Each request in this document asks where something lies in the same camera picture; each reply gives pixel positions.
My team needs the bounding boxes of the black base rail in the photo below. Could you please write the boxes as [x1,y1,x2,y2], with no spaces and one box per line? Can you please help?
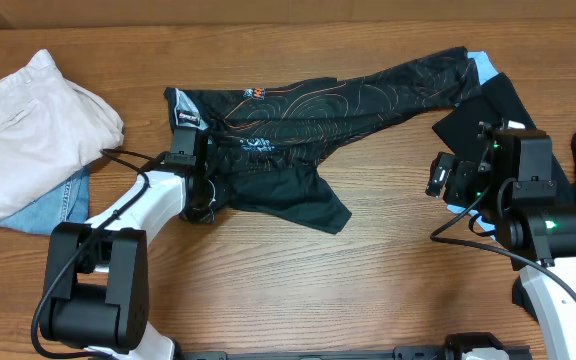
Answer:
[180,332,533,360]

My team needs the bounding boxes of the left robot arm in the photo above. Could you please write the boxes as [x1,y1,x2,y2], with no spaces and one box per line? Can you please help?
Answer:
[30,127,217,360]

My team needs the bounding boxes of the black orange patterned jersey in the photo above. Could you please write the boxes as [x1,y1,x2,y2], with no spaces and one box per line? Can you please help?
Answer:
[164,47,482,234]

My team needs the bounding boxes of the plain black garment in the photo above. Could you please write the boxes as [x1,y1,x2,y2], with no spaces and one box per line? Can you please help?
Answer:
[431,72,576,321]

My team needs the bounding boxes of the light blue shirt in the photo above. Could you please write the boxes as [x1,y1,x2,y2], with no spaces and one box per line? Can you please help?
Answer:
[467,51,498,239]

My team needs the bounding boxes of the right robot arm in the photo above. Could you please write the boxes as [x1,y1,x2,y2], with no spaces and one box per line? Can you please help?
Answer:
[426,124,576,359]

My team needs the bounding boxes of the folded beige trousers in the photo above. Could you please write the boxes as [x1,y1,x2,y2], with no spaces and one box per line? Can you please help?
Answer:
[0,49,124,220]

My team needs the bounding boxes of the folded blue jeans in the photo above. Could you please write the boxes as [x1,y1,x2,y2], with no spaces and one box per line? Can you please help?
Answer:
[0,166,90,235]

